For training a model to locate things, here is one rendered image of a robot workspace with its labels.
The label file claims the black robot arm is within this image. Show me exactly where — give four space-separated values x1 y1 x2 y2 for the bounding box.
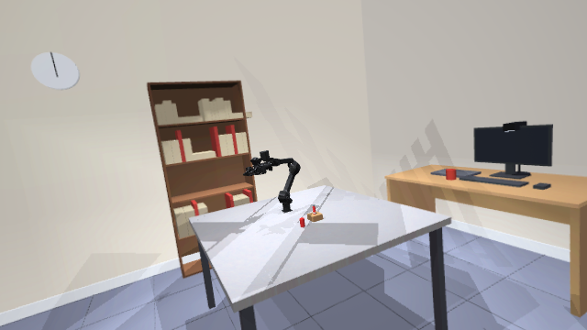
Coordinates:
250 150 301 213

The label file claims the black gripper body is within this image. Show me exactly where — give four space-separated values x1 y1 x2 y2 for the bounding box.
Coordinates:
246 163 267 174

